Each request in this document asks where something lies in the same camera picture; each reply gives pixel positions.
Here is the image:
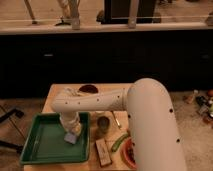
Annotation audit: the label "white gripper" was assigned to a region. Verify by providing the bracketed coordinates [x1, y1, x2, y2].
[60, 112, 82, 136]

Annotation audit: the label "blue sponge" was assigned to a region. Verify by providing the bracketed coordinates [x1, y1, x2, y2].
[64, 133, 77, 144]

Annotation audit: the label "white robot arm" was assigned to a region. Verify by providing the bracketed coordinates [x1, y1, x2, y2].
[51, 78, 187, 171]

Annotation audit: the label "green plastic tray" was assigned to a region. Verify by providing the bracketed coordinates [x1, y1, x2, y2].
[20, 113, 90, 165]

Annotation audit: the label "dark metal cup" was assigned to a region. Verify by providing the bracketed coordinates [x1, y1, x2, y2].
[97, 116, 110, 134]

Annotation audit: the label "dark red bowl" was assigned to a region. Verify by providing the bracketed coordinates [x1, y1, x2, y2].
[79, 84, 98, 94]

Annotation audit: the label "metal spoon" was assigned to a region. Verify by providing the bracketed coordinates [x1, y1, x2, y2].
[111, 111, 122, 129]

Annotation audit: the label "brown wooden block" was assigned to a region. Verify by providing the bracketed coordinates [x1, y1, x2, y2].
[95, 139, 112, 167]

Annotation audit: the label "green cucumber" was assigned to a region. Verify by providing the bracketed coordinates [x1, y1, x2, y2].
[111, 133, 129, 152]

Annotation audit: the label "black stand legs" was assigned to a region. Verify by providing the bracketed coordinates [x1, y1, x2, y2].
[0, 105, 27, 155]

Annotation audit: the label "red bowl with food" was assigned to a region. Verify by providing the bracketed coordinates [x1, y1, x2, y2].
[121, 138, 136, 169]

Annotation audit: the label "black cabinet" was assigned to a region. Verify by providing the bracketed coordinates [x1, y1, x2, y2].
[0, 29, 213, 98]

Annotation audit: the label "pile of toys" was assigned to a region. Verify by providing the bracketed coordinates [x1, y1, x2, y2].
[183, 90, 213, 128]

